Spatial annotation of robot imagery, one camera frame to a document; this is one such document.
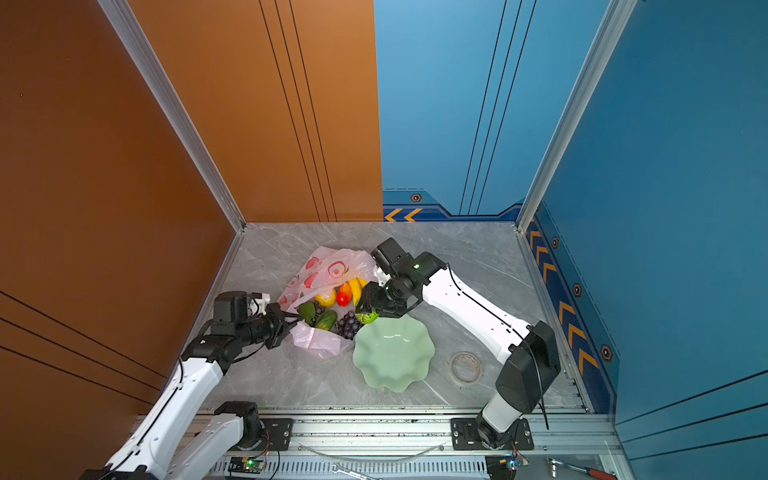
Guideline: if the clear tape roll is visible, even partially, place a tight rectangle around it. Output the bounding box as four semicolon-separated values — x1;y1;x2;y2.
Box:
449;352;483;386

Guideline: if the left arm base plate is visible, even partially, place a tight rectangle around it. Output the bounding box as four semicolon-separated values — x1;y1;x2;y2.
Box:
236;418;294;453

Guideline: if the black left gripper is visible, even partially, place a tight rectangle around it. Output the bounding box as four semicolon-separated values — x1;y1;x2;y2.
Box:
237;303;305;349

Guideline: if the aluminium front rail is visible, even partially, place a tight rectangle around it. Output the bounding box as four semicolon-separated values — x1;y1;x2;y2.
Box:
260;410;621;460

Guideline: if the yellow lemon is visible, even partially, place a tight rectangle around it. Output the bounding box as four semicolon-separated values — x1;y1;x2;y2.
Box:
315;288;337;309

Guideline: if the light green fruit plate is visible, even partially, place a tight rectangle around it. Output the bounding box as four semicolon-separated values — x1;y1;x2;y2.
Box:
353;315;435;393

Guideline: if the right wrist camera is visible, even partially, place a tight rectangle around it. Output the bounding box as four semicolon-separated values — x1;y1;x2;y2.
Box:
371;237;413;279

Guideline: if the green circuit board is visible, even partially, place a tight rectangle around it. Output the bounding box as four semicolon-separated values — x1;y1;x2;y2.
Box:
226;456;267;477

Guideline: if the pink printed plastic bag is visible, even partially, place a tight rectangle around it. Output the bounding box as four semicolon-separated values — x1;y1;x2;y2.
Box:
278;247;377;360

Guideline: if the small red orange mango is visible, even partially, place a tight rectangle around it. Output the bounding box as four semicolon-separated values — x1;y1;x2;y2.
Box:
336;288;353;307

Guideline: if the green lime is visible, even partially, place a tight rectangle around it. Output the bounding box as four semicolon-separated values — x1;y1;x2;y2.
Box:
355;307;379;325

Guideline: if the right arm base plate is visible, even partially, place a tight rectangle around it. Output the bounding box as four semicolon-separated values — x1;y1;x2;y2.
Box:
450;417;534;451

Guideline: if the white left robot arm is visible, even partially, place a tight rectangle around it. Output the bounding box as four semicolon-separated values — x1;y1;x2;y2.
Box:
81;311;298;479

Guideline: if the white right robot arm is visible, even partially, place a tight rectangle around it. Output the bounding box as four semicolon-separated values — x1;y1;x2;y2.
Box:
358;239;561;449

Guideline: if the yellow banana bunch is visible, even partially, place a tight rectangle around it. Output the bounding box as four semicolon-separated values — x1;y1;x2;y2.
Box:
348;278;367;306

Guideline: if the red handled screwdriver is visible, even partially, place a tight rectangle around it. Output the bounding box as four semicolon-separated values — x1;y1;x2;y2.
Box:
547;457;617;480

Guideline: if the dark purple grape bunch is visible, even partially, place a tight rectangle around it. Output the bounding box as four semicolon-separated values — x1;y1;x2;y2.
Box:
297;300;325;326

